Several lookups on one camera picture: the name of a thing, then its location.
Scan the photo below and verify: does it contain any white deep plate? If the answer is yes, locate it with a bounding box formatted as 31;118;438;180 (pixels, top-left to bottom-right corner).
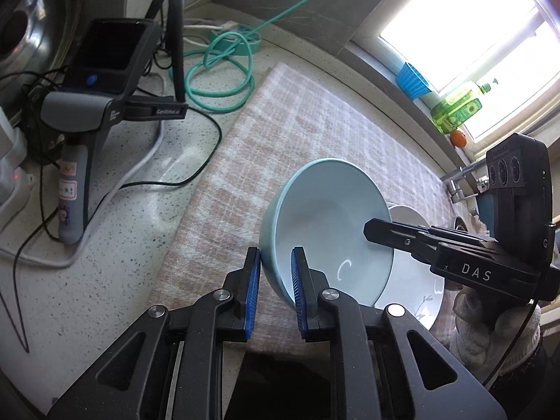
373;204;446;332

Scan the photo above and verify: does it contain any light blue ceramic bowl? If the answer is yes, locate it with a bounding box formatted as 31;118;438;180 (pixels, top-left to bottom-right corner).
259;158;394;307

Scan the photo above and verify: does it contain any chrome kitchen faucet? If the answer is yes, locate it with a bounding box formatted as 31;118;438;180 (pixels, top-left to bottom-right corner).
440;159;486;204

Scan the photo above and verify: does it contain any right white gloved hand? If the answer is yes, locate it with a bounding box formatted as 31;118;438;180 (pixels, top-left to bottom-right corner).
449;287;541;381

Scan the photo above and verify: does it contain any orange fruit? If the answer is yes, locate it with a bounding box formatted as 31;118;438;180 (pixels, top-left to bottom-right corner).
449;129;468;149

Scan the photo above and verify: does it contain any green dish soap bottle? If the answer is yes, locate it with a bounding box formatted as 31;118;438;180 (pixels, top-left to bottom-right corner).
431;80;497;135

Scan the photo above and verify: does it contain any blue ribbed plastic cup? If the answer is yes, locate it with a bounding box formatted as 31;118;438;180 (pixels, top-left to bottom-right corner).
396;63;432;100

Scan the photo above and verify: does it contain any pink plaid cloth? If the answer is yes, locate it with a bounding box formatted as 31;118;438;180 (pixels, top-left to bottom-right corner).
149;64;468;309

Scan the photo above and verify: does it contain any spare grey handheld gripper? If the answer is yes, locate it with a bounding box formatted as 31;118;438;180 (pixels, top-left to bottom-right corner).
40;18;187;245

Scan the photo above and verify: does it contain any black tripod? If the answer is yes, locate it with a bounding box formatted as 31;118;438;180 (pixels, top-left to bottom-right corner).
145;0;186;103

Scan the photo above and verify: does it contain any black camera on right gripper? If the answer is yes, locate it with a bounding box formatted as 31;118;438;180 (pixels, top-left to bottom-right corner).
486;133;554;267

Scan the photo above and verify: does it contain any teal hose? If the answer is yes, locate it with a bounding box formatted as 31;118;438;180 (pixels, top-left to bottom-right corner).
184;0;351;114

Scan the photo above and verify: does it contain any teal hose reel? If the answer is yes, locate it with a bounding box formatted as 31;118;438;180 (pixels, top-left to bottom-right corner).
208;25;262;57

